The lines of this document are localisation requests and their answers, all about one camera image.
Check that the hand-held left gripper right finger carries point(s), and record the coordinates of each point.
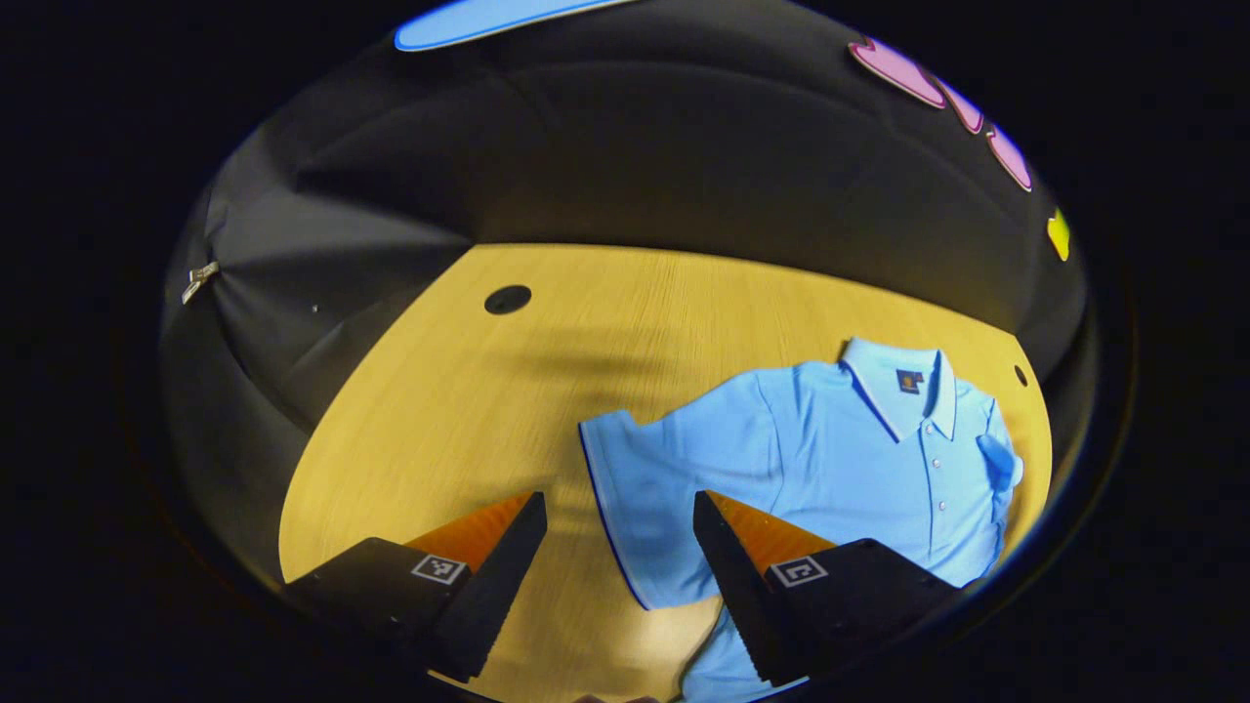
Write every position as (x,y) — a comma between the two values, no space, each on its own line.
(732,586)

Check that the small metal backdrop clip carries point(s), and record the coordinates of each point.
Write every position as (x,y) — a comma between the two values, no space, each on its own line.
(200,281)

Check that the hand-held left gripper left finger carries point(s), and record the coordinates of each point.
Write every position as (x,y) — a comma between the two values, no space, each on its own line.
(503,576)

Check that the black backdrop cloth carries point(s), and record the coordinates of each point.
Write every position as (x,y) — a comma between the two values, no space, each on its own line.
(586,146)

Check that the light blue polo T-shirt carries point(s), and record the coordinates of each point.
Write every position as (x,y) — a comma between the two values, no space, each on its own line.
(830,459)

